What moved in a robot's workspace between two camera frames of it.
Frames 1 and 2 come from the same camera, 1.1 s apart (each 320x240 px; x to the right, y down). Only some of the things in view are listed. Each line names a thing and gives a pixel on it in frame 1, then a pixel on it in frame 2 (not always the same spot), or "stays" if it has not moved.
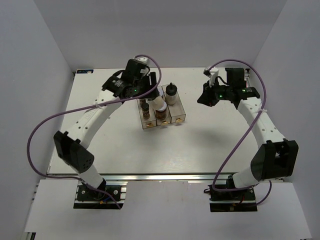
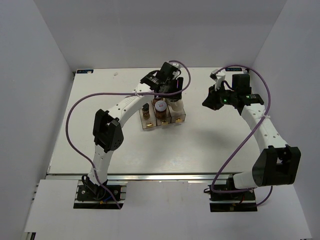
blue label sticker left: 85,71 stays
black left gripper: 153,81 to 180,83
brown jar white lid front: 161,110 stays
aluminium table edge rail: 142,177 stays
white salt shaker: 157,103 to 177,105
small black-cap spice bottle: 145,106 stays
